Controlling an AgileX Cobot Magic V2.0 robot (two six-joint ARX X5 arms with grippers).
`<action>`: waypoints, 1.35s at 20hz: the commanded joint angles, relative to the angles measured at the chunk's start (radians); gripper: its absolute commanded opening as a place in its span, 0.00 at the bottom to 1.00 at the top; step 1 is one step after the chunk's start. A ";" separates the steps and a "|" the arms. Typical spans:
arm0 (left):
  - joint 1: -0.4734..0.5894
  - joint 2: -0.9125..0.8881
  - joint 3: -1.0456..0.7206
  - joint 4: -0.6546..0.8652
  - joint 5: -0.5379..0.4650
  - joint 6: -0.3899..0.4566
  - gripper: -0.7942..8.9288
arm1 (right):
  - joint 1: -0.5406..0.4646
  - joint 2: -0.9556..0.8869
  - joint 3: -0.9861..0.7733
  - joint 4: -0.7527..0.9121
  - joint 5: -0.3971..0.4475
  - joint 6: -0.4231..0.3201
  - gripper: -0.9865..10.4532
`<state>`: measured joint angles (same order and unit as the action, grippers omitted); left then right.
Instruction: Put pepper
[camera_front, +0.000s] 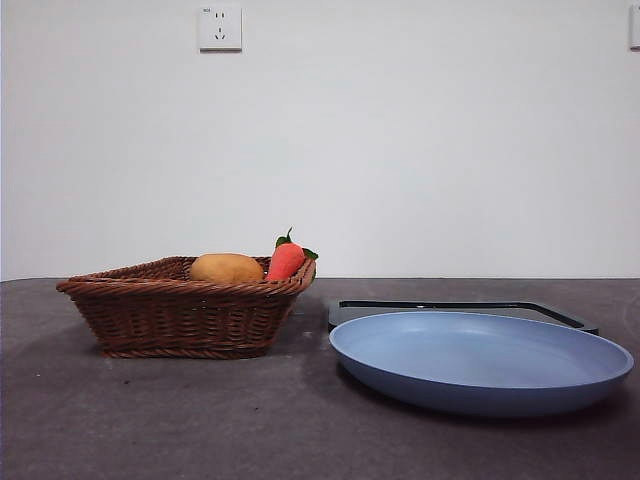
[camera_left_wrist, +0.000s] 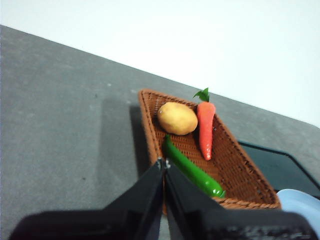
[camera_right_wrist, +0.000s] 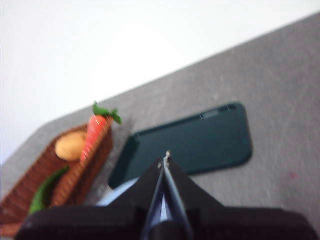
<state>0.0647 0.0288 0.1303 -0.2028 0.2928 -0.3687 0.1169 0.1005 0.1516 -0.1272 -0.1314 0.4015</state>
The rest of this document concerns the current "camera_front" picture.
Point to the brown wicker basket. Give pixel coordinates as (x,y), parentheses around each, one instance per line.
(175,320)

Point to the blue round plate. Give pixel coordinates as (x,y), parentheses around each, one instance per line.
(475,360)

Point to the orange carrot with green leaves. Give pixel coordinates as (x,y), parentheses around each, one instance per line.
(286,260)

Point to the black flat tray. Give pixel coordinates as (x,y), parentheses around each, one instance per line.
(340,315)

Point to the yellow-brown potato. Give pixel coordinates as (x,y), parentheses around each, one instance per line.
(225,267)

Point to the white wall socket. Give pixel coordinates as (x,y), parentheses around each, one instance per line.
(220,28)

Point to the white wall plate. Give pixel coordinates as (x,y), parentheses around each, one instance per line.
(635,27)

